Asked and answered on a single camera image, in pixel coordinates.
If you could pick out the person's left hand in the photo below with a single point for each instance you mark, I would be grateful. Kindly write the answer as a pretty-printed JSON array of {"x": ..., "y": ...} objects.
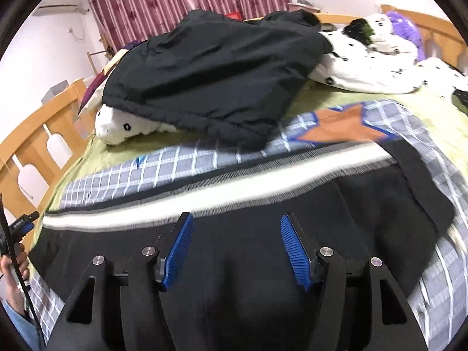
[{"x": 11, "y": 292}]

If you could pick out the black jacket on quilt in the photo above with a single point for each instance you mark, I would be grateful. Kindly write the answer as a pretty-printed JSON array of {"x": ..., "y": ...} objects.
[{"x": 230, "y": 80}]

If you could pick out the purple plush toy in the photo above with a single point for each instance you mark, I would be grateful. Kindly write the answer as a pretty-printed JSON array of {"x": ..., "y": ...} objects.
[{"x": 405, "y": 28}]

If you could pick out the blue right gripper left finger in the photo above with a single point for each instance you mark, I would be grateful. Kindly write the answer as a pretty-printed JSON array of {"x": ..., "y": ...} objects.
[{"x": 173, "y": 247}]

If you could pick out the white black-dotted quilt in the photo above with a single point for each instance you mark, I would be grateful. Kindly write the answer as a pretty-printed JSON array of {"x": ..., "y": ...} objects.
[{"x": 366, "y": 57}]

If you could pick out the black pants white waistband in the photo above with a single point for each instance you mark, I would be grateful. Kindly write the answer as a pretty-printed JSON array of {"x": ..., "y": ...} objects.
[{"x": 358, "y": 305}]

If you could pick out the wooden bed frame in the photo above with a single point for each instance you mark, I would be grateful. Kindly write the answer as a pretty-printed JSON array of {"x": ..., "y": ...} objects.
[{"x": 54, "y": 160}]

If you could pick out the purple patterned pillow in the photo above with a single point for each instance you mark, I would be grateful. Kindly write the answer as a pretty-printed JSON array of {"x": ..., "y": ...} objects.
[{"x": 92, "y": 98}]

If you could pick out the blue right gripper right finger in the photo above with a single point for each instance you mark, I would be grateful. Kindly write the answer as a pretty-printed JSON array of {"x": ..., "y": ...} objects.
[{"x": 301, "y": 253}]

